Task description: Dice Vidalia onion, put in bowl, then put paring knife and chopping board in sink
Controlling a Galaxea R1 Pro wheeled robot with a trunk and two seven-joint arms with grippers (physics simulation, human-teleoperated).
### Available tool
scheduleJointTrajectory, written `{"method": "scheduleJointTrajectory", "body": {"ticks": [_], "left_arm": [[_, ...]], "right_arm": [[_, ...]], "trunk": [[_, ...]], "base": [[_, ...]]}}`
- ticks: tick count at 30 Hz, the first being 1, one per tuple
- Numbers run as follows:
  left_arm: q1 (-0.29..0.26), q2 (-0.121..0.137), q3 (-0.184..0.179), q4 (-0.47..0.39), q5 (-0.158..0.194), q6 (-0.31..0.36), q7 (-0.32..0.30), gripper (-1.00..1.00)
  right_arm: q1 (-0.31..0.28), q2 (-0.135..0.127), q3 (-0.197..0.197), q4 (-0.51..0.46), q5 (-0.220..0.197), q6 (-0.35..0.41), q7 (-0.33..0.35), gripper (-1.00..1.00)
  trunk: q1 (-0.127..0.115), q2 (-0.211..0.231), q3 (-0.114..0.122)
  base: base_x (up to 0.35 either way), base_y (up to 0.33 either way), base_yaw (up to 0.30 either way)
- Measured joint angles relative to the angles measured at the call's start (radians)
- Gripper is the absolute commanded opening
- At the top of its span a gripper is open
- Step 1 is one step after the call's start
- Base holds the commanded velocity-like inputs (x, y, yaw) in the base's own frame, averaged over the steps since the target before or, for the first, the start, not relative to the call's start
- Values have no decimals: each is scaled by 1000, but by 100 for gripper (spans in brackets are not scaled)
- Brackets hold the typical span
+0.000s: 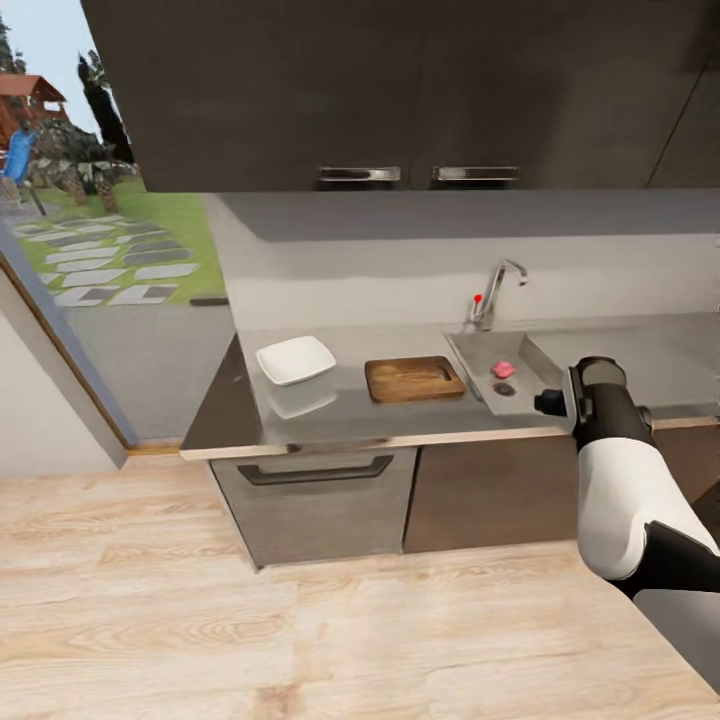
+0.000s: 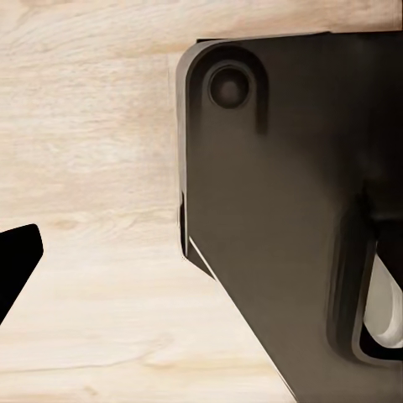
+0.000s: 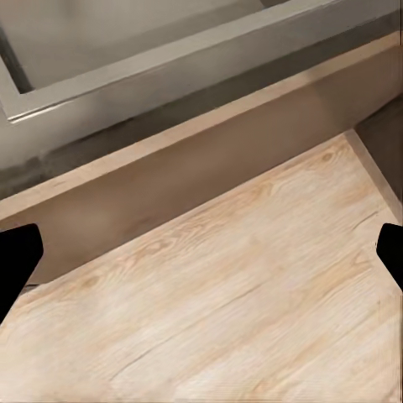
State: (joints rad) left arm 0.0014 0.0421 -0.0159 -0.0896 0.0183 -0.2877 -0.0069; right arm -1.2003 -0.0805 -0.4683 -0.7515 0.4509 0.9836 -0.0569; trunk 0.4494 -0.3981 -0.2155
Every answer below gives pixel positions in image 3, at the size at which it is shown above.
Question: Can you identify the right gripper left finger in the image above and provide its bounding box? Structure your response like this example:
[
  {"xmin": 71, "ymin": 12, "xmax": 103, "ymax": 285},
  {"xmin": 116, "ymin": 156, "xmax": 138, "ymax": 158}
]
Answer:
[{"xmin": 0, "ymin": 223, "xmax": 44, "ymax": 321}]

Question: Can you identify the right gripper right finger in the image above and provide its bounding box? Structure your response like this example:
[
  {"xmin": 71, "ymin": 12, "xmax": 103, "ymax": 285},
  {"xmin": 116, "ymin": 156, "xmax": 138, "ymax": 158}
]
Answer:
[{"xmin": 376, "ymin": 223, "xmax": 403, "ymax": 291}]

